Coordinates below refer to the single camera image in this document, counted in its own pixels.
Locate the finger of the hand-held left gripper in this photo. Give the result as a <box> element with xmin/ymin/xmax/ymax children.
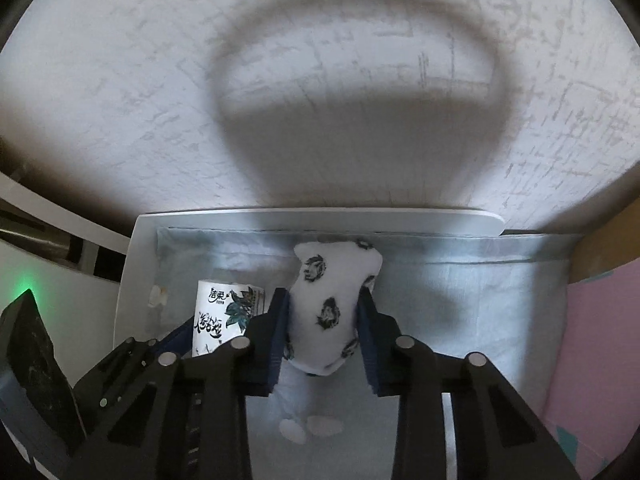
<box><xmin>72</xmin><ymin>316</ymin><xmax>197</xmax><ymax>433</ymax></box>

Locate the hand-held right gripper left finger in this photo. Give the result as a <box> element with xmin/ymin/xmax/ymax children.
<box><xmin>65</xmin><ymin>287</ymin><xmax>293</xmax><ymax>480</ymax></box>

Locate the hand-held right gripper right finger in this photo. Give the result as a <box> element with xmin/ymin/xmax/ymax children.
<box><xmin>356</xmin><ymin>287</ymin><xmax>583</xmax><ymax>480</ymax></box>

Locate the white printed tissue pack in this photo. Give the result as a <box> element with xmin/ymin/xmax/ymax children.
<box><xmin>192</xmin><ymin>280</ymin><xmax>273</xmax><ymax>358</ymax></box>

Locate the white patterned sock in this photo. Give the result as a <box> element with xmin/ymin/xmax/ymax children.
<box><xmin>287</xmin><ymin>240</ymin><xmax>383</xmax><ymax>377</ymax></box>

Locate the clear plastic tray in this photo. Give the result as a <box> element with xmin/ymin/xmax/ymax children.
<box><xmin>115</xmin><ymin>208</ymin><xmax>506</xmax><ymax>341</ymax></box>

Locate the pink and teal paper liner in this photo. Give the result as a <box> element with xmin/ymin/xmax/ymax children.
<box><xmin>542</xmin><ymin>270</ymin><xmax>640</xmax><ymax>480</ymax></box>

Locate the white slatted frame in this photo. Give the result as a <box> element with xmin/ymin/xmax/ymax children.
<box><xmin>0</xmin><ymin>170</ymin><xmax>133</xmax><ymax>286</ymax></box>

